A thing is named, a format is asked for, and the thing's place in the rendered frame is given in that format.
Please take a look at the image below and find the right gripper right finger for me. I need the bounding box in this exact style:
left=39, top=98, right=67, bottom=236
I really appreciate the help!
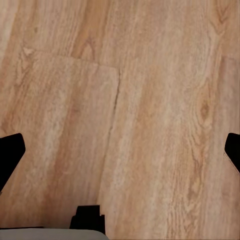
left=224, top=133, right=240, bottom=172

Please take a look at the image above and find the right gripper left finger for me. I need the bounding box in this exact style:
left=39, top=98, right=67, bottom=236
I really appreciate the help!
left=0, top=133, right=26, bottom=192

